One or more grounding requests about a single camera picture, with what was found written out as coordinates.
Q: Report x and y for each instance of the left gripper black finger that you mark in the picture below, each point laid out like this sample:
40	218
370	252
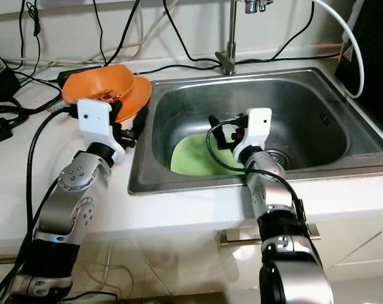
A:
140	119

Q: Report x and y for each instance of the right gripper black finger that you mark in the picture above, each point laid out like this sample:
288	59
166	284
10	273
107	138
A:
214	121

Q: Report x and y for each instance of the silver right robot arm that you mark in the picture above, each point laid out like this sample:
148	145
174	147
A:
271	196

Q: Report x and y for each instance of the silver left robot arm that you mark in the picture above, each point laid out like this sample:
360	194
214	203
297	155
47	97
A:
71	190

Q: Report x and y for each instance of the white kitchen cabinet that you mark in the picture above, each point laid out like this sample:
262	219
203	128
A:
172	266

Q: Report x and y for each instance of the green plate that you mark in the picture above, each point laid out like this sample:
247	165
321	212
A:
191	158

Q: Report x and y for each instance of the metal sink drain strainer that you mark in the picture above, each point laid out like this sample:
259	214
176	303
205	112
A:
278	158

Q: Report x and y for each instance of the stainless steel sink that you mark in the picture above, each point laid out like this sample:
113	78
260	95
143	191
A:
312	114

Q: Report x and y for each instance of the chrome faucet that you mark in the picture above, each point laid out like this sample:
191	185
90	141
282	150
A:
232	38

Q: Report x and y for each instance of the black battery charger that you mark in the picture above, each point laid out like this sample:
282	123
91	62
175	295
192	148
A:
1	76

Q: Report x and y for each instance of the black appliance with warning label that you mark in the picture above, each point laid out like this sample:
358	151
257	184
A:
378	63

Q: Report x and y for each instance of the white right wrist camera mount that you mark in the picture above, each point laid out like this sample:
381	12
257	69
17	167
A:
256	130

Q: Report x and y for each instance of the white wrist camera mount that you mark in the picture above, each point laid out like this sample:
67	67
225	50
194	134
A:
256	130
93	123

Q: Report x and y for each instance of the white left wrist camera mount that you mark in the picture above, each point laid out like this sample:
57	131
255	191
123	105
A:
93	123

